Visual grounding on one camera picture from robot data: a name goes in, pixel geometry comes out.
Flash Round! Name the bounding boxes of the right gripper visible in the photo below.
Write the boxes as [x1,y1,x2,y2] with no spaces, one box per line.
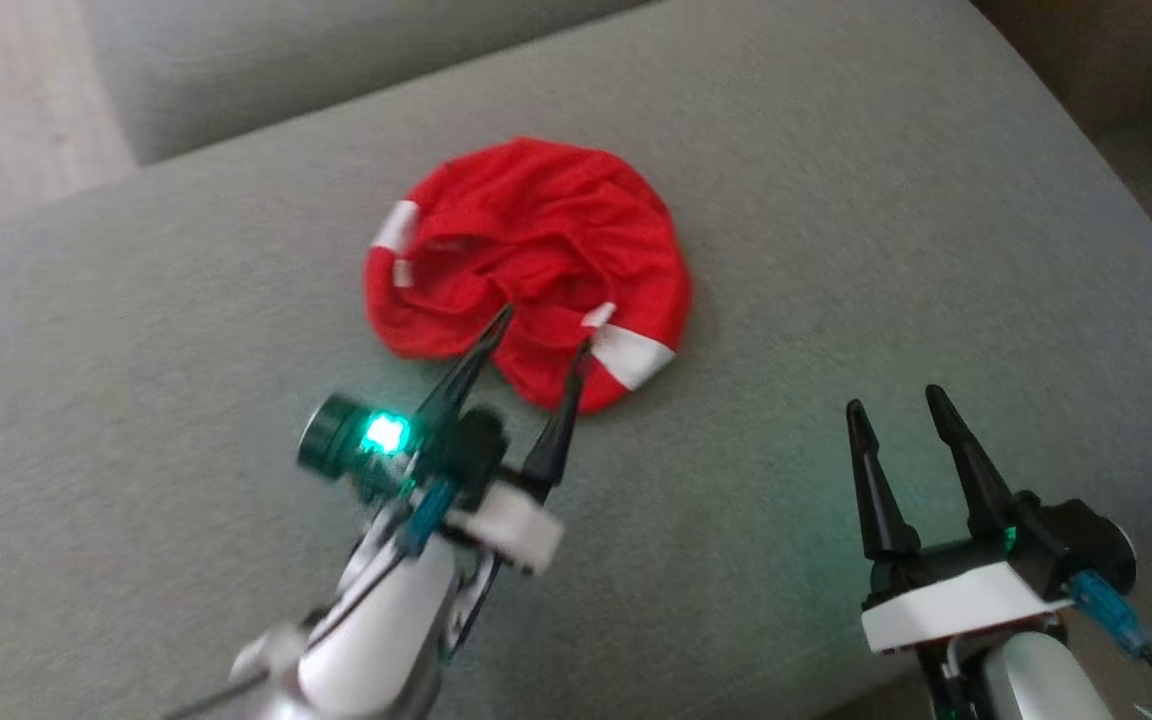
[845,384,1072,656]

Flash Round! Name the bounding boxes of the right arm blue-plug cable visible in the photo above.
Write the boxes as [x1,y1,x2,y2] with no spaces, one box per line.
[1071,570,1152,720]

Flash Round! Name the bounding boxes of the small grey sofa cushion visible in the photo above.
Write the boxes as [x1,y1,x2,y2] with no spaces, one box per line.
[81,0,657,167]

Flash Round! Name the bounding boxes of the yellow-brown furniture panel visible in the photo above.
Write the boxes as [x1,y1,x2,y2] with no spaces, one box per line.
[971,0,1152,131]

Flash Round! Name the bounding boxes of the large grey sofa seat cushion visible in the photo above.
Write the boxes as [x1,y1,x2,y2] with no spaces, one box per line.
[0,0,1152,720]

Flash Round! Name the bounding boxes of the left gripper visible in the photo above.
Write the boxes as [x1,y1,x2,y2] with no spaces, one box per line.
[406,304,595,577]

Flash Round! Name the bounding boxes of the red shorts with white trim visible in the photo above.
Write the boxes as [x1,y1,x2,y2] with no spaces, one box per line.
[363,137,693,416]

